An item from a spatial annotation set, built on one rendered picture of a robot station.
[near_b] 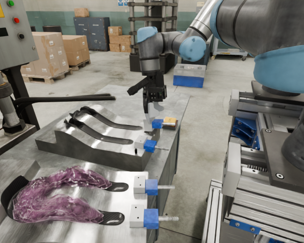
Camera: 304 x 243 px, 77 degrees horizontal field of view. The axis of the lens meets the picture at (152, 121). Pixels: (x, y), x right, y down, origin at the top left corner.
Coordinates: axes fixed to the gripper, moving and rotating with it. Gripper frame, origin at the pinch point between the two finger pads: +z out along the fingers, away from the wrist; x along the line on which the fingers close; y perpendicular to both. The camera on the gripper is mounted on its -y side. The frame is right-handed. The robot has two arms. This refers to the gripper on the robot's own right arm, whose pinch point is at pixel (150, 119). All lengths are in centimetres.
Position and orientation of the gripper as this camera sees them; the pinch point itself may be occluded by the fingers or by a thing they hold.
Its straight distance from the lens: 82.3
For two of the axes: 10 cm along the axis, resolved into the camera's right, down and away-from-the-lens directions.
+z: 0.9, 9.3, 3.4
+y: 9.5, 0.2, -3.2
